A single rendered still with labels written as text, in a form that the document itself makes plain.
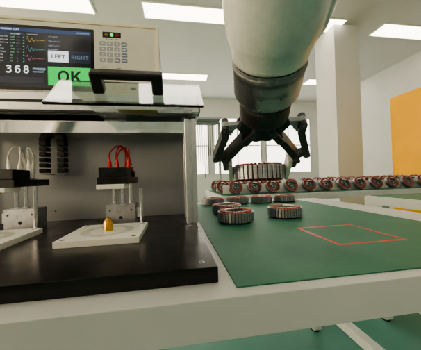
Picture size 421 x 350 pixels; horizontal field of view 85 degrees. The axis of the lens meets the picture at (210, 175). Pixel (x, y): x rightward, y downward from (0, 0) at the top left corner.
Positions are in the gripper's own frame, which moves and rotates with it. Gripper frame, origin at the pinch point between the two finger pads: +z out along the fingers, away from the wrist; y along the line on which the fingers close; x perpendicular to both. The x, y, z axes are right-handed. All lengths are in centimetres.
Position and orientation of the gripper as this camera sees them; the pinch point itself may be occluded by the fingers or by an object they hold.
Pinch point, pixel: (258, 170)
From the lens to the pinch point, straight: 50.7
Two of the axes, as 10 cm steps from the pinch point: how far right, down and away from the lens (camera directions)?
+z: 1.2, 5.2, 8.5
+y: 9.9, -0.4, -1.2
